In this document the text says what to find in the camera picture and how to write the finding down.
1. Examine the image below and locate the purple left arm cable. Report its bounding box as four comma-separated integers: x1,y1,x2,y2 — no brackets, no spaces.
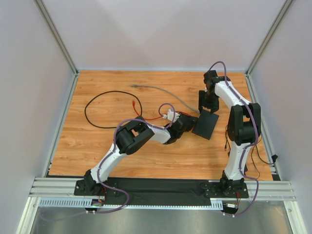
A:
39,103,177,221

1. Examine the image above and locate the thick black ethernet cable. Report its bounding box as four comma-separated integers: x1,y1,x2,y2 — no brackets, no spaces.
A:
84,91,143,129

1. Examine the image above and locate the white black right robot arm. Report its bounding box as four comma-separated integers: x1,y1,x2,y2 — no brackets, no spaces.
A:
196,70,261,196

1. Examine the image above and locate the red ethernet cable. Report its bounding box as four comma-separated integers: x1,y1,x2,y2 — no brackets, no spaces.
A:
131,99,193,120

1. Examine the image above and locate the thin black power cable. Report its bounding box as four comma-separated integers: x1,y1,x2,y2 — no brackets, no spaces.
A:
224,126,273,180

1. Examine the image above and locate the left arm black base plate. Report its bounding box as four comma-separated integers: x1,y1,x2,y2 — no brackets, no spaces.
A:
74,179,122,196

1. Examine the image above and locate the aluminium frame post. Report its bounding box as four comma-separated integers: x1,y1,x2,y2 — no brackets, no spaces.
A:
245,0,294,76
34,0,78,75

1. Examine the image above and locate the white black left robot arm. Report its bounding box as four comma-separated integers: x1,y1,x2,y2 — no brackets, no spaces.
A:
76,113,198,195

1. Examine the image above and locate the slotted grey cable duct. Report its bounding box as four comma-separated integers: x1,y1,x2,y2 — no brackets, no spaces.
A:
38,197,223,210

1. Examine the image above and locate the left aluminium frame post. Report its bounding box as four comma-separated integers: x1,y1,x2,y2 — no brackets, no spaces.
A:
34,0,78,75

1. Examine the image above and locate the aluminium front frame rail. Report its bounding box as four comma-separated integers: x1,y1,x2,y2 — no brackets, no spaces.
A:
29,177,296,201

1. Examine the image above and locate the right aluminium frame post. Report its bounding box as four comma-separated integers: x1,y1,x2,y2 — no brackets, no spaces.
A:
245,0,294,76

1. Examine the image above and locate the grey ethernet cable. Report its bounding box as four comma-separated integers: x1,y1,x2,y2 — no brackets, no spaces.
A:
131,84,200,114

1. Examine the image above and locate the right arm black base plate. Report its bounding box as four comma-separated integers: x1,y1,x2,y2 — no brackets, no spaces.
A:
200,178,249,198

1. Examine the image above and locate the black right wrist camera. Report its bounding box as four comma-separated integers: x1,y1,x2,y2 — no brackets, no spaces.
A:
203,70,218,84

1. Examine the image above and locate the black network switch box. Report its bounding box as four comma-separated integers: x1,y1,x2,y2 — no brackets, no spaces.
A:
192,110,219,140

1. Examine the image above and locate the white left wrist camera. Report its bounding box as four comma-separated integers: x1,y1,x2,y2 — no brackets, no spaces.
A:
164,108,179,122

